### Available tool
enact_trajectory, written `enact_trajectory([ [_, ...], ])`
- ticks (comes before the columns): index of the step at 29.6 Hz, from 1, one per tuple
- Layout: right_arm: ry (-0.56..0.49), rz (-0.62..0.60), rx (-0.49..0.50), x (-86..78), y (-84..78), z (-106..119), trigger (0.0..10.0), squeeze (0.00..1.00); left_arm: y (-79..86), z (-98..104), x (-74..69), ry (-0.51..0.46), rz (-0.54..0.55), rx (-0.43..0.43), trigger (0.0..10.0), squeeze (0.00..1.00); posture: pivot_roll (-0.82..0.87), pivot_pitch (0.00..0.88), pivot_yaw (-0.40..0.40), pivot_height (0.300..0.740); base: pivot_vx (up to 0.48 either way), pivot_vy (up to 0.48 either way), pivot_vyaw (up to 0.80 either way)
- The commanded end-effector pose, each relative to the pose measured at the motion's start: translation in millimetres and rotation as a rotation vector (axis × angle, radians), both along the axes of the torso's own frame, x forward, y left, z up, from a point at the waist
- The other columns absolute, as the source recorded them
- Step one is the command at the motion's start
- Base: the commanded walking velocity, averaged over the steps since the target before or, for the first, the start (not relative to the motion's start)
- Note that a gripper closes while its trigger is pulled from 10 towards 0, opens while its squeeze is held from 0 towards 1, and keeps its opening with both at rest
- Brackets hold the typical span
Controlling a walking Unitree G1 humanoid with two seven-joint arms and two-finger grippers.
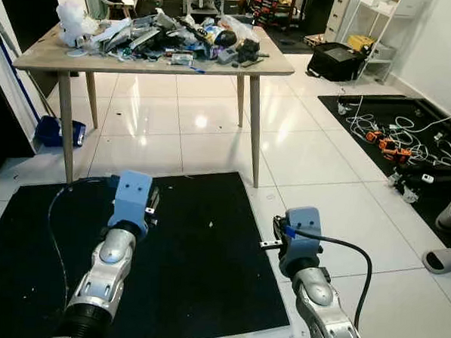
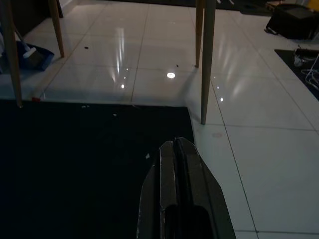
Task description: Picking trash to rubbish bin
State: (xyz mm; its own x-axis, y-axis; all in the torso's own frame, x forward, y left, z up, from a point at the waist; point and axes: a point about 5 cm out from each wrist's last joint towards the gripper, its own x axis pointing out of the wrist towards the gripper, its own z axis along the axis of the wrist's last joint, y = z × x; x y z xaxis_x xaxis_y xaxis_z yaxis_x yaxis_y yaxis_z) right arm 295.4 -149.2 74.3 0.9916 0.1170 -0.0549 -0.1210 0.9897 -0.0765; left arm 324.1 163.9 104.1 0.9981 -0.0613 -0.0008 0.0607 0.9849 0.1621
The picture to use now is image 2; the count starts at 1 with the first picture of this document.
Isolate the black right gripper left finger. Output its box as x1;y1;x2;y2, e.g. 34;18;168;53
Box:
136;140;179;239

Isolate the black floor mat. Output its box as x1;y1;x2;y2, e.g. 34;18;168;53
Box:
274;49;319;102
0;99;236;239

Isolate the blue dustpan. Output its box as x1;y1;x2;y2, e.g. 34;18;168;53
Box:
15;41;55;71

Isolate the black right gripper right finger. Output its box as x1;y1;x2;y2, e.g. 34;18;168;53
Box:
175;136;236;239

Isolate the white cable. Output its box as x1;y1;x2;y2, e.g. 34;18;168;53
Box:
300;53;319;92

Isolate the blue handled broom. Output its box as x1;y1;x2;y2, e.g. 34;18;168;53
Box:
13;24;38;60

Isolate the black duffel bag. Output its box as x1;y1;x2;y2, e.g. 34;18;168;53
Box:
264;1;319;40

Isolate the wooden table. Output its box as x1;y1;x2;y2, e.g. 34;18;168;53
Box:
0;0;215;125

